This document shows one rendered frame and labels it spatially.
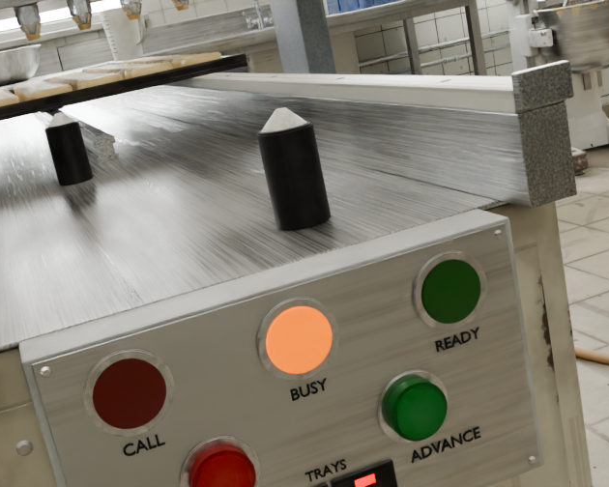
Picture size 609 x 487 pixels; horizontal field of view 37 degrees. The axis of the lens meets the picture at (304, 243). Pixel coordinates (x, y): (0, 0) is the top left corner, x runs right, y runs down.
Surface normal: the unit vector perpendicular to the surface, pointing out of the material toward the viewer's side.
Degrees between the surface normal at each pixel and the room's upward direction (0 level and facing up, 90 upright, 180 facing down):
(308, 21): 90
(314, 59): 90
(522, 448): 90
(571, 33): 95
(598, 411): 0
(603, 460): 0
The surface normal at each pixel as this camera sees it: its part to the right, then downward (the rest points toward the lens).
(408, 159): -0.92, 0.26
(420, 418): 0.33, 0.18
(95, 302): -0.19, -0.95
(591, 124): 0.16, 0.00
